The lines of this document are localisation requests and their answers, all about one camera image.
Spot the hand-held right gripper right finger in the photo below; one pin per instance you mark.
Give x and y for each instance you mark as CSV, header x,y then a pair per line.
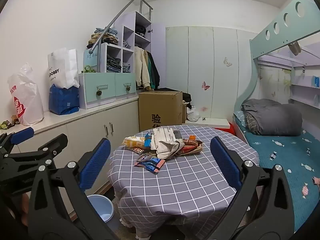
x,y
225,162

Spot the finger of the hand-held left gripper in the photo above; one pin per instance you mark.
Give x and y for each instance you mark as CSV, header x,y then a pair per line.
x,y
50,143
22,133

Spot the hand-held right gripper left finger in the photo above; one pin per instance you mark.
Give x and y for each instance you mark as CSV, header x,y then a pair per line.
x,y
96,163

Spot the red basin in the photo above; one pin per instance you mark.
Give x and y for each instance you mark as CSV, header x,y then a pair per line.
x,y
230,130

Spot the white low cabinet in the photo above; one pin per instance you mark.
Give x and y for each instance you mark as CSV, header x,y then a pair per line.
x,y
82,130

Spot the white plastic bag red print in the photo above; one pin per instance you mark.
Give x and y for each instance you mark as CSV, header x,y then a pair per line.
x,y
27,97

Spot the flattened red brown box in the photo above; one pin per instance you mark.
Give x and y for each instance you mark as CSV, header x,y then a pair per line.
x,y
190,148

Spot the grey checked tablecloth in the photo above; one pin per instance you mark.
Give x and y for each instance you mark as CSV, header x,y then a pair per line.
x,y
190,180

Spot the yellow snack packet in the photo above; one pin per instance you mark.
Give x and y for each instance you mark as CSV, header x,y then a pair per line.
x,y
132,142

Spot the white platform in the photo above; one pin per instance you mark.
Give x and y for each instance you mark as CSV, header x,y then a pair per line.
x,y
207,123

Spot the blue bag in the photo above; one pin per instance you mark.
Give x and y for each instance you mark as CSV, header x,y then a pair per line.
x,y
62,100

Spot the brown snack wrapper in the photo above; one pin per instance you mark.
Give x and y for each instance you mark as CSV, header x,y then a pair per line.
x,y
140,151

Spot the blue plastic bucket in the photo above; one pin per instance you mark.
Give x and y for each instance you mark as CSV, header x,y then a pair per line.
x,y
102,210

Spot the grey crumpled wrapper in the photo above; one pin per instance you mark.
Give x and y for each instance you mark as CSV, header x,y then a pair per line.
x,y
145,157

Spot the dark blue wrapper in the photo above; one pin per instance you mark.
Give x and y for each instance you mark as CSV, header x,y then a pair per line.
x,y
150,165

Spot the small white plastic bag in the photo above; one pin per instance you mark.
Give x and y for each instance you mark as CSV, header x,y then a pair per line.
x,y
192,113

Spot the grey quilt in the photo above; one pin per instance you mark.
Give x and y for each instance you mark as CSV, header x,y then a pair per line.
x,y
272,117

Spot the white crumpled paper bag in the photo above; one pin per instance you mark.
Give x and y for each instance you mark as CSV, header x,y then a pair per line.
x,y
162,140

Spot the black clothing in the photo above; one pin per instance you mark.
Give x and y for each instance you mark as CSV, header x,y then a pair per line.
x,y
186,97

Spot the pink butterfly sticker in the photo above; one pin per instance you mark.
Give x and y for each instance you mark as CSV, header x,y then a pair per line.
x,y
205,86

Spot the green toy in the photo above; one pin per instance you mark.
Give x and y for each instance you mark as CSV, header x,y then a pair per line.
x,y
88,68

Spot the large cardboard box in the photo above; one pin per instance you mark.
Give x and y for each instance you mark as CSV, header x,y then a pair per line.
x,y
160,107

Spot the light blue storage box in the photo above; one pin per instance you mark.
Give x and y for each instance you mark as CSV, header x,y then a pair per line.
x,y
91,58

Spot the dark folded clothes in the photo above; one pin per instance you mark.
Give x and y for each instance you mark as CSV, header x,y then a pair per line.
x,y
113,65

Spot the grey folded clothes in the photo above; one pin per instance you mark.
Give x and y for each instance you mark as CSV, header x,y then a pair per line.
x,y
126,68

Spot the white butterfly sticker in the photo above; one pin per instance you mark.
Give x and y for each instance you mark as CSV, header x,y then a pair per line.
x,y
227,62

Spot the white wardrobe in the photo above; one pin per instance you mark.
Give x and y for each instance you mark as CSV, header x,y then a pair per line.
x,y
200,60

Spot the beige jacket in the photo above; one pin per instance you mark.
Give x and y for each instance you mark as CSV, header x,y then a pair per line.
x,y
142,65

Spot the black jacket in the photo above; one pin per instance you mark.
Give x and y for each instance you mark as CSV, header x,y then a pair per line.
x,y
156,72

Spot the green jacket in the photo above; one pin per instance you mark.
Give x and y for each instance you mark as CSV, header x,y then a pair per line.
x,y
150,67

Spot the pile of folded clothes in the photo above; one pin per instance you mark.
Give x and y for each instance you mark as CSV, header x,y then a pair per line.
x,y
105,37

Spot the blue folded clothes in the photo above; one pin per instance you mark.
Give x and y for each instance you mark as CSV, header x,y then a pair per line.
x,y
127,44

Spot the grey hanging cloth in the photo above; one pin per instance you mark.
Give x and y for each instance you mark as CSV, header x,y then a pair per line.
x,y
295,48

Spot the black folded clothes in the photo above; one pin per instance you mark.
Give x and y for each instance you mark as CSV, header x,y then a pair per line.
x,y
140,30

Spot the stair-shaped shelf unit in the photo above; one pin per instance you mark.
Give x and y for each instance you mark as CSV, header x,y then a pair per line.
x,y
128,21

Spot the grey metal handrail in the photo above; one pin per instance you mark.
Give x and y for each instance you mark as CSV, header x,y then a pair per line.
x,y
120,12

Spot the teal bunk bed frame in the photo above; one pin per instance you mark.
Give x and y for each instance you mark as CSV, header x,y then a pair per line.
x,y
280,27

